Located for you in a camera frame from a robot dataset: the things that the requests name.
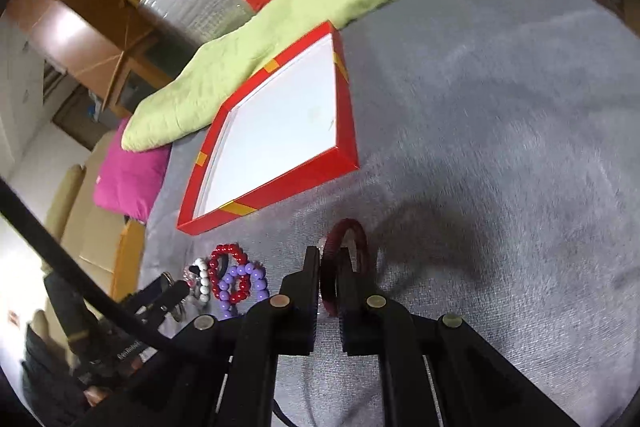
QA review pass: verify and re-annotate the light green folded blanket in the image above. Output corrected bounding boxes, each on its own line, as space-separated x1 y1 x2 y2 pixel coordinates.
121 0 457 152

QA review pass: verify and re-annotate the wooden furniture frame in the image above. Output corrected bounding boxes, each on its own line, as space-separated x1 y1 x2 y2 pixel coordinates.
2 0 177 118

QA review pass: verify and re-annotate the pink cushion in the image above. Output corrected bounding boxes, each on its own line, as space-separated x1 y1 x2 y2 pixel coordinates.
93 117 173 226

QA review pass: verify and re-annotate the dark red bangle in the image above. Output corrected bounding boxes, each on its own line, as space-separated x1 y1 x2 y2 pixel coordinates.
319 219 371 319

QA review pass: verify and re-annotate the white bead bracelet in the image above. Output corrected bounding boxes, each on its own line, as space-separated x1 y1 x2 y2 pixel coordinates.
192 258 214 306

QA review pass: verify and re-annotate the orange cardboard box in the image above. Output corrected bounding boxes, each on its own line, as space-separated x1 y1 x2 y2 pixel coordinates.
110 219 147 301

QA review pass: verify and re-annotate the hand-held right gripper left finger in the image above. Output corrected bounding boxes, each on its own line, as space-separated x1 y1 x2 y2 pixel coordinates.
75 246 321 427

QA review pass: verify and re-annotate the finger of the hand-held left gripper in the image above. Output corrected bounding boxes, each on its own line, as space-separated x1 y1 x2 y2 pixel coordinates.
132 273 176 308
142 281 192 325

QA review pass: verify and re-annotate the red bead bracelet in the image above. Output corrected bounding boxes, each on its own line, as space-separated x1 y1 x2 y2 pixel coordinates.
207 243 252 306

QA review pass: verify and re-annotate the person's left hand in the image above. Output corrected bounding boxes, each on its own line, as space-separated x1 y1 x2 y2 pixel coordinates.
84 384 113 408

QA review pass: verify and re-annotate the grey blanket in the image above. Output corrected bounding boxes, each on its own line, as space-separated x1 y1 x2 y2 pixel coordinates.
134 0 640 427

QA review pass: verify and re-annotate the beige sofa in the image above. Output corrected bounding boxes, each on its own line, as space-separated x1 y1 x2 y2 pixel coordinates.
30 129 147 333

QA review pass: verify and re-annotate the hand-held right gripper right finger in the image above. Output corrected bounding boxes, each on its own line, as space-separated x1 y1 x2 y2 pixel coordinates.
336 246 581 427

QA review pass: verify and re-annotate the red box with white inside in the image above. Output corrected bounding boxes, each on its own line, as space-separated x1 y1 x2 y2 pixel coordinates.
176 21 360 236

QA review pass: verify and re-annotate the purple bead bracelet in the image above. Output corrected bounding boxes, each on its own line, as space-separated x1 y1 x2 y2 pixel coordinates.
217 261 271 321

